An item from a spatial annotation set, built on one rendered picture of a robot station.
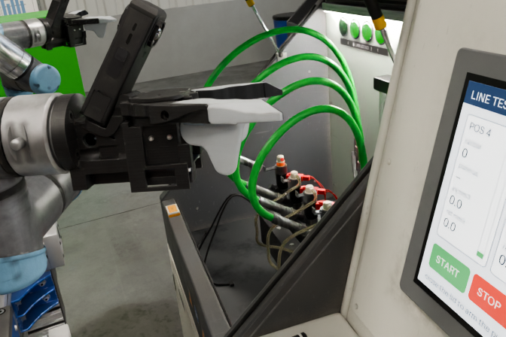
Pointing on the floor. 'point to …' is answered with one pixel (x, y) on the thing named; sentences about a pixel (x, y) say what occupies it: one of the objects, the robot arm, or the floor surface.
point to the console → (417, 132)
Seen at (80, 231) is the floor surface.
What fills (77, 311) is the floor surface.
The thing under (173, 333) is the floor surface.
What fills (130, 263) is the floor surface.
